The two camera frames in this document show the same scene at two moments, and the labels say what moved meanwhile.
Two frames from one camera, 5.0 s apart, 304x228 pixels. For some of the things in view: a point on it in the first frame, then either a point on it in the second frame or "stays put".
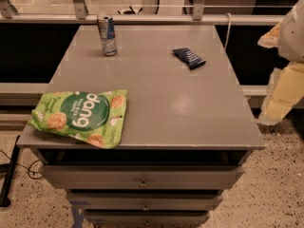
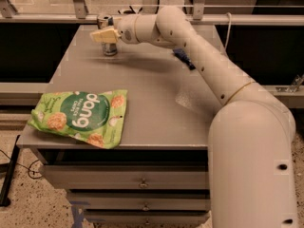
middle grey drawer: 144,201 stays put
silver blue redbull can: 106,28 stays put
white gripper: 294,35 -> 126,28
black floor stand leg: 5,200 stays put
